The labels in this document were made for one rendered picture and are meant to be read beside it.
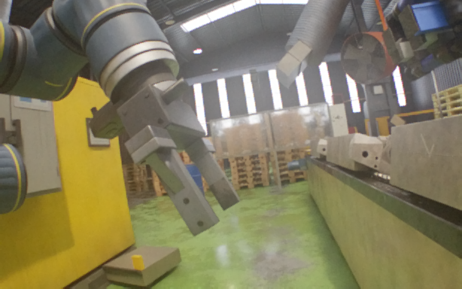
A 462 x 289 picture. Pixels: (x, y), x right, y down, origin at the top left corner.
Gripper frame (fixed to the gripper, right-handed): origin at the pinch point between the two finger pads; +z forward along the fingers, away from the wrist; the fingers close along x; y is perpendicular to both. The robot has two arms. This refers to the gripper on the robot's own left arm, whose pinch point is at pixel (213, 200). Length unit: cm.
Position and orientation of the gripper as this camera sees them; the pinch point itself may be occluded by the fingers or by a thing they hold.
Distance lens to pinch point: 32.9
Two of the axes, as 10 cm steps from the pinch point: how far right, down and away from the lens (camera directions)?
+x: 1.6, 0.5, 9.9
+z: 5.3, 8.4, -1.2
